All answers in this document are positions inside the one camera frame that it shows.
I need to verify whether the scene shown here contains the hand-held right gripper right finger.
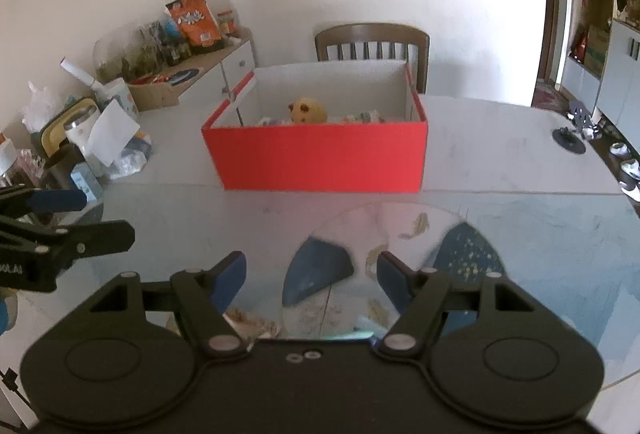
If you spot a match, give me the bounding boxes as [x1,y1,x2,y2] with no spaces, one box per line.
[372,251,535,357]

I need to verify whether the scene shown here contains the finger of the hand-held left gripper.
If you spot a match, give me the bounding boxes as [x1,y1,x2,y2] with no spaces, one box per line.
[0,186,88,217]
[0,219,136,265]

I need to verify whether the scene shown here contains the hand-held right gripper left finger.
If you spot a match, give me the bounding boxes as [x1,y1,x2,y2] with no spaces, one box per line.
[89,250,251,357]

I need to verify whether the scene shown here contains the red cardboard box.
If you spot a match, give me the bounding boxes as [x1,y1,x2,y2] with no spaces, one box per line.
[201,60,429,193]

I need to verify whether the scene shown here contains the yellow capybara toy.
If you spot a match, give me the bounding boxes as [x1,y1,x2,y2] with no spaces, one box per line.
[287,97,328,125]

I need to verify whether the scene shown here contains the white marble desktop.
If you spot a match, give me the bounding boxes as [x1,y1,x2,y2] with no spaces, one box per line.
[0,94,640,395]

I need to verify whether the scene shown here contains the dark green mug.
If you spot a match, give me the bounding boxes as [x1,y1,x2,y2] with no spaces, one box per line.
[42,144,88,192]

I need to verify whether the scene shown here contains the small light blue box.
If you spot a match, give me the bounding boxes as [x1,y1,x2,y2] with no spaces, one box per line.
[70,162,104,203]

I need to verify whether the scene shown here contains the drinking glass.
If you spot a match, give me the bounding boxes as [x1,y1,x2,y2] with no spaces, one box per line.
[12,148,48,189]

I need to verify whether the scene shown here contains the yellow lunch box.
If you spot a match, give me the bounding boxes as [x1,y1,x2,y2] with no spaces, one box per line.
[40,97,98,157]

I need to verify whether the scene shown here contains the clear tissue pack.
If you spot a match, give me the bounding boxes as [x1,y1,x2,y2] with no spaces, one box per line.
[89,102,152,179]

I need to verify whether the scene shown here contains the clear plastic bag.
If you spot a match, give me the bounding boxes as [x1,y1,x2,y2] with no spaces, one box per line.
[21,81,53,135]

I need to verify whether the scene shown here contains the white printed cup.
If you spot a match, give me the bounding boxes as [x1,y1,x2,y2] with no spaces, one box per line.
[97,78,141,122]

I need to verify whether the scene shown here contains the white paper roll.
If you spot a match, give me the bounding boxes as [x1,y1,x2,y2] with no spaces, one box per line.
[60,58,106,89]

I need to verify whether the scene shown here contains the open brown cardboard box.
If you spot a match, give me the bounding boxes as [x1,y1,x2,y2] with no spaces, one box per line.
[127,68,201,112]

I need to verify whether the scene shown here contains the glass terrarium with plants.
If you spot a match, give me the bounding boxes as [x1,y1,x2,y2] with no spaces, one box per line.
[94,21,166,82]

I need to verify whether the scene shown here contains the dark glass jar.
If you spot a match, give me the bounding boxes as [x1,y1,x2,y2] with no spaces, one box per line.
[162,41,193,65]

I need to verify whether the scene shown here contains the white wooden sideboard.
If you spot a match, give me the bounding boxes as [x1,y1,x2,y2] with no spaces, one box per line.
[127,35,256,115]

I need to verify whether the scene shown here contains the orange snack bag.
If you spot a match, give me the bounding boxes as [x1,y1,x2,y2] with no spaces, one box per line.
[166,0,225,54]

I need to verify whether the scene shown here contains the red doormat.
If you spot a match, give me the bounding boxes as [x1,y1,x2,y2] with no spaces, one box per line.
[530,81,571,109]

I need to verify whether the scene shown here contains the wooden chair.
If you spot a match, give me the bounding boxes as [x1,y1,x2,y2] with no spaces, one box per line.
[314,22,431,94]

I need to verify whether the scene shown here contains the red bag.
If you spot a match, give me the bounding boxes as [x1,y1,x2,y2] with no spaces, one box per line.
[570,31,588,62]

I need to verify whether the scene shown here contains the printed cardboard box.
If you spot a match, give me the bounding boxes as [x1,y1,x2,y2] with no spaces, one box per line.
[585,24,611,74]

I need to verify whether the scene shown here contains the black cable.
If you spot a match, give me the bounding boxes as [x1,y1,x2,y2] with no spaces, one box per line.
[1,366,31,415]

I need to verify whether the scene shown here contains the black round cable grommet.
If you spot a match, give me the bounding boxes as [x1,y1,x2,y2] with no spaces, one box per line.
[551,127,586,155]

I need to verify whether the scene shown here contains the white wooden wall cabinet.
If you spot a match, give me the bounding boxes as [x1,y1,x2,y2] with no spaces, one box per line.
[557,0,640,125]

